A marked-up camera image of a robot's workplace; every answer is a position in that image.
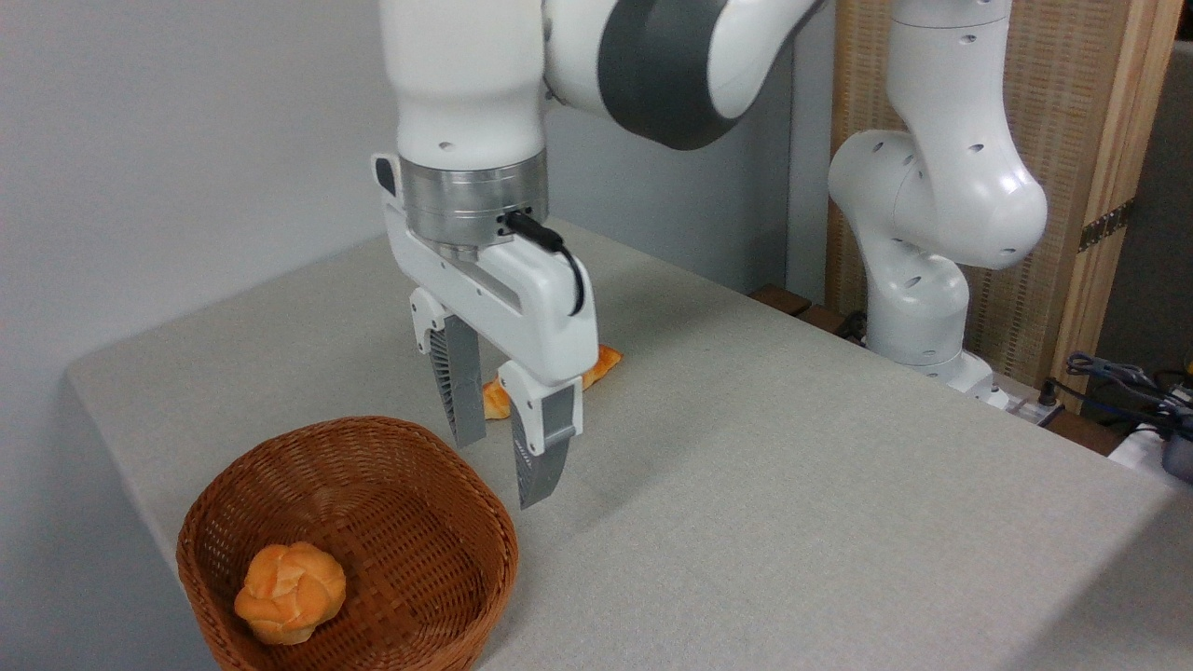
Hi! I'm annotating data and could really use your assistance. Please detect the wooden woven screen panel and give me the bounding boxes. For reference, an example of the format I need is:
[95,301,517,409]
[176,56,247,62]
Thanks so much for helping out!
[825,0,1185,413]

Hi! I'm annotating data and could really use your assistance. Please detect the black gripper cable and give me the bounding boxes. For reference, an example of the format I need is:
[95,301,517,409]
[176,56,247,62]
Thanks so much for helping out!
[502,211,587,318]

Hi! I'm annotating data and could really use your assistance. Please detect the round knotted bread roll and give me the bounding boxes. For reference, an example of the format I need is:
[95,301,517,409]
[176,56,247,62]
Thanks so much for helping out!
[234,542,348,646]

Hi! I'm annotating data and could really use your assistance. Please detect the brown wicker basket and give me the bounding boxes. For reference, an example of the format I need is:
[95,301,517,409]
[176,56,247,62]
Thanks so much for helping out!
[176,416,520,671]

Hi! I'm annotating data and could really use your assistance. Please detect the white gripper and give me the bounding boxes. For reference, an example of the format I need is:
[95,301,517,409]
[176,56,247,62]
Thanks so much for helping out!
[371,153,600,511]

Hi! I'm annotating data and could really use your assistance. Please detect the long braided bread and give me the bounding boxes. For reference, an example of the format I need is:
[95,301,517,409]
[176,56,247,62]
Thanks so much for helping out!
[482,344,624,421]

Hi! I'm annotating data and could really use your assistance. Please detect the blue grey cable bundle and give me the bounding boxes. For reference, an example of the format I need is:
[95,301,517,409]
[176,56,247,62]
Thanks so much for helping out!
[1065,350,1193,431]

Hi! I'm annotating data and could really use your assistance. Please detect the white power strip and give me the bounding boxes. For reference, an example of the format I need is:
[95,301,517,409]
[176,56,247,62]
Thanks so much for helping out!
[990,375,1065,427]

